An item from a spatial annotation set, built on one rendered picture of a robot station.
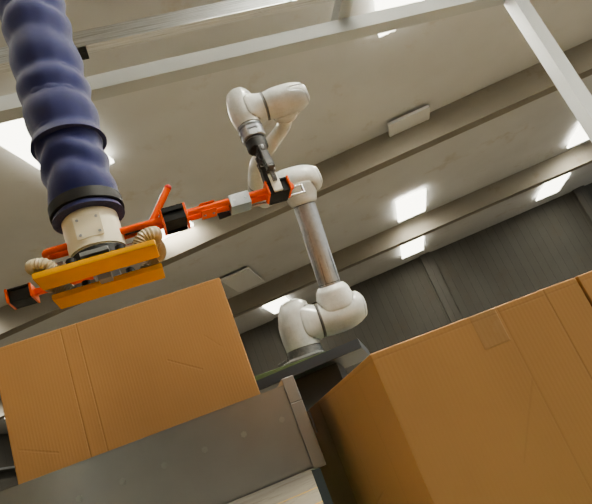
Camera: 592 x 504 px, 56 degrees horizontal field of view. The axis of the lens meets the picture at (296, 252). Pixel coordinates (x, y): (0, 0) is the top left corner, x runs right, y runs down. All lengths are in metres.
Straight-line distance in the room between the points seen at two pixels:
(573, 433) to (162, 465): 0.81
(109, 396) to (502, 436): 0.95
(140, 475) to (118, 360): 0.34
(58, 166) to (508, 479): 1.48
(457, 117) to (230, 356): 7.08
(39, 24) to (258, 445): 1.57
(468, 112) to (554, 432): 7.50
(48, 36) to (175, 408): 1.31
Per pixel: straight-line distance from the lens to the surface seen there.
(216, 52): 4.30
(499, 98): 8.47
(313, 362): 2.21
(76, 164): 1.85
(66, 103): 1.98
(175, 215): 1.79
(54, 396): 1.55
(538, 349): 1.01
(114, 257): 1.66
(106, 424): 1.51
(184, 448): 1.32
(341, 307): 2.42
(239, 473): 1.31
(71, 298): 1.87
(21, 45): 2.16
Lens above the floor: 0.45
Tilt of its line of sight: 18 degrees up
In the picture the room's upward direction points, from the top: 22 degrees counter-clockwise
